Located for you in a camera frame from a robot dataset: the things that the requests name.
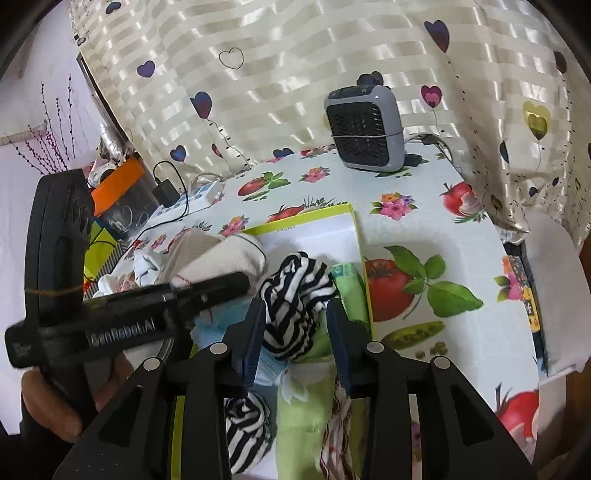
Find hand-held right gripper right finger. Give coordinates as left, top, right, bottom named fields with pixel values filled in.
left=325, top=298, right=539, bottom=480

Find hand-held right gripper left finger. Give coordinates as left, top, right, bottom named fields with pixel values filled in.
left=53, top=298, right=267, bottom=480

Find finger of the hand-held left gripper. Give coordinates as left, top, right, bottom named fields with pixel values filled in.
left=161, top=271, right=251, bottom=326

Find blue face mask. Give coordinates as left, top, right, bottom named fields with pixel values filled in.
left=191, top=305, right=290, bottom=388

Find beige sock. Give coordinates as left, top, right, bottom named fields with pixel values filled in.
left=159, top=231, right=269, bottom=289

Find black white striped sock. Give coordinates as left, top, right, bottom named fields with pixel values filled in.
left=259, top=251, right=339, bottom=363
left=225, top=394, right=274, bottom=474

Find light green cloth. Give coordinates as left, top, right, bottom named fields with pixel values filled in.
left=276, top=263, right=371, bottom=480

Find red patterned cloth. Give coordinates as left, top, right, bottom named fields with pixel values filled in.
left=321, top=387, right=366, bottom=480

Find yellow-green cardboard box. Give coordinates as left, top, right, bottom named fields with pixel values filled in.
left=171, top=203, right=376, bottom=480

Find person's left hand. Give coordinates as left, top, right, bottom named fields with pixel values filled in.
left=22, top=355, right=134, bottom=443

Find green gift box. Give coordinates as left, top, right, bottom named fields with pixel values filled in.
left=83, top=225, right=120, bottom=283

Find clear storage bin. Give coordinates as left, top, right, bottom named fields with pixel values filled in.
left=95, top=185, right=160, bottom=237

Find white blue power strip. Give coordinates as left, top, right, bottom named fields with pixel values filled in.
left=150, top=180, right=225, bottom=217

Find black charger adapter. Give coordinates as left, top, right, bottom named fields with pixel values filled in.
left=154, top=182, right=179, bottom=206

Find purple dried branches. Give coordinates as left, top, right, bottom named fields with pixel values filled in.
left=0, top=76, right=78, bottom=177

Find silver foil bag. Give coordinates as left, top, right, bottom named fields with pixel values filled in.
left=98, top=124, right=136, bottom=158

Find printed tablecloth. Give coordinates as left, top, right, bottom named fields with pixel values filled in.
left=83, top=147, right=551, bottom=480

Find small grey heater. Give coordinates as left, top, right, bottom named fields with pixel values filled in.
left=323, top=71, right=408, bottom=174

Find heart print curtain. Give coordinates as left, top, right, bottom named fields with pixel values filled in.
left=69, top=0, right=591, bottom=243

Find black charger cable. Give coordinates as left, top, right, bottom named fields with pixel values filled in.
left=152, top=159, right=191, bottom=217

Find black heater cable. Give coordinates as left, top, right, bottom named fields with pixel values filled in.
left=404, top=133, right=463, bottom=177

